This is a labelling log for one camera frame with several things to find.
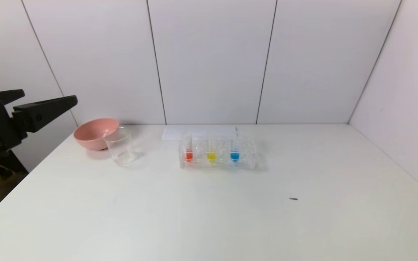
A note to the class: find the test tube with red pigment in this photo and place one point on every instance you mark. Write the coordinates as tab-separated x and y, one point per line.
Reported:
188	156

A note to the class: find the clear glass beaker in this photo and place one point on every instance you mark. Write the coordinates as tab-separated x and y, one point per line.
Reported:
122	150

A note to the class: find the test tube with yellow pigment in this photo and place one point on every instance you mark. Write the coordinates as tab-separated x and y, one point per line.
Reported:
211	156

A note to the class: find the clear acrylic test tube rack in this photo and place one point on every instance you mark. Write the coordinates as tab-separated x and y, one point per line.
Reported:
221	164

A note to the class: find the test tube with blue pigment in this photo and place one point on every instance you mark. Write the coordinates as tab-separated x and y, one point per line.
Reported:
234	156

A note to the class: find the pink plastic bowl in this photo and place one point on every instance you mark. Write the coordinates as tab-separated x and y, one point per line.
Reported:
91	135

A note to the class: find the white paper sheet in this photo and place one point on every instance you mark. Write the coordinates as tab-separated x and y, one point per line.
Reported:
180	132

